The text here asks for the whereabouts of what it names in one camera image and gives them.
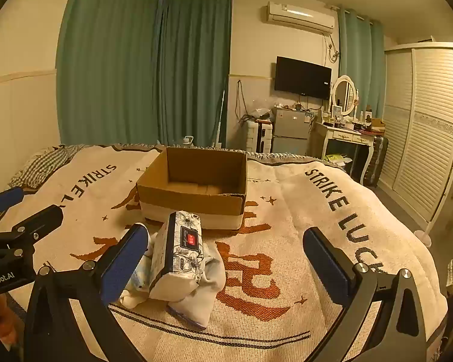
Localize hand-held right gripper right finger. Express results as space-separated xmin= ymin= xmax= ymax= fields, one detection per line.
xmin=303 ymin=227 xmax=427 ymax=362

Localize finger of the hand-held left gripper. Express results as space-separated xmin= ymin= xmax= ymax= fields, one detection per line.
xmin=0 ymin=204 xmax=64 ymax=261
xmin=0 ymin=186 xmax=25 ymax=219

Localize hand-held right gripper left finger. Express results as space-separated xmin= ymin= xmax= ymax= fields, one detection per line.
xmin=24 ymin=223 xmax=149 ymax=362

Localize white cloth with coloured print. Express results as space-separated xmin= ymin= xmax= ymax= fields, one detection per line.
xmin=130 ymin=264 xmax=153 ymax=291

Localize small white cloth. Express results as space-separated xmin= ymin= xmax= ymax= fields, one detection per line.
xmin=119 ymin=230 xmax=155 ymax=310

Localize floral tissue pack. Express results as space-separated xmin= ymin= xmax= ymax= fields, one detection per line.
xmin=148 ymin=211 xmax=206 ymax=302

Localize white sock pair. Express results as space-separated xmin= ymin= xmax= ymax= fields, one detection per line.
xmin=166 ymin=239 xmax=227 ymax=329

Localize cardboard box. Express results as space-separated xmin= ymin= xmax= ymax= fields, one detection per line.
xmin=136 ymin=146 xmax=249 ymax=231

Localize checked bedsheet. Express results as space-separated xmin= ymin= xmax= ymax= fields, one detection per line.
xmin=9 ymin=144 xmax=87 ymax=189

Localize printed blanket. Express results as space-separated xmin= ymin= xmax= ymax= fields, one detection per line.
xmin=0 ymin=143 xmax=448 ymax=362

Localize yellow green bag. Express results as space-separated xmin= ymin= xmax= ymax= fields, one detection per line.
xmin=322 ymin=153 xmax=352 ymax=164

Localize white floor stand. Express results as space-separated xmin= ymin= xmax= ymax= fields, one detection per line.
xmin=415 ymin=173 xmax=453 ymax=247

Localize dark suitcase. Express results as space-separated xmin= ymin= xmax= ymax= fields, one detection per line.
xmin=360 ymin=136 xmax=389 ymax=187

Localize white dressing table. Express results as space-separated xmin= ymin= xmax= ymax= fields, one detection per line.
xmin=311 ymin=115 xmax=382 ymax=185

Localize small grey fridge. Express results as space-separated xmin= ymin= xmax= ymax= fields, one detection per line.
xmin=272 ymin=106 xmax=311 ymax=156

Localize white ribbed suitcase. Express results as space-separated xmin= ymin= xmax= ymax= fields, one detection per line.
xmin=245 ymin=120 xmax=274 ymax=154

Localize clear plastic bag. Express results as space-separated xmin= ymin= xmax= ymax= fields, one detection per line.
xmin=249 ymin=106 xmax=274 ymax=121

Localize oval vanity mirror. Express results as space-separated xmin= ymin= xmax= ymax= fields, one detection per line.
xmin=332 ymin=75 xmax=357 ymax=117

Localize white louvred wardrobe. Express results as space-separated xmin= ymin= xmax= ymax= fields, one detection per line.
xmin=381 ymin=41 xmax=453 ymax=227

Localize wide green curtain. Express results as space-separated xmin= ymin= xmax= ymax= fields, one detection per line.
xmin=56 ymin=0 xmax=163 ymax=148

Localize white mop pole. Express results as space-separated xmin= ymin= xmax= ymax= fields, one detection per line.
xmin=213 ymin=83 xmax=227 ymax=149

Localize narrow green curtain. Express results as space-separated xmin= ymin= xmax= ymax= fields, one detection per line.
xmin=338 ymin=8 xmax=385 ymax=119

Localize green curtain beside corner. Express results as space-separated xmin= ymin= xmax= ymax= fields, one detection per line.
xmin=156 ymin=0 xmax=233 ymax=148

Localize white air conditioner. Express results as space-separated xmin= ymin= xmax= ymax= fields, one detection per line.
xmin=266 ymin=1 xmax=335 ymax=34

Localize dark wall cable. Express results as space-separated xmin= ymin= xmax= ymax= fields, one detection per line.
xmin=236 ymin=79 xmax=250 ymax=125

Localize black wall television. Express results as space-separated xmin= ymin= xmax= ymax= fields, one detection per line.
xmin=275 ymin=56 xmax=333 ymax=100

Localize air conditioner cable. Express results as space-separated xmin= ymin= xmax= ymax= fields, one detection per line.
xmin=324 ymin=34 xmax=342 ymax=65

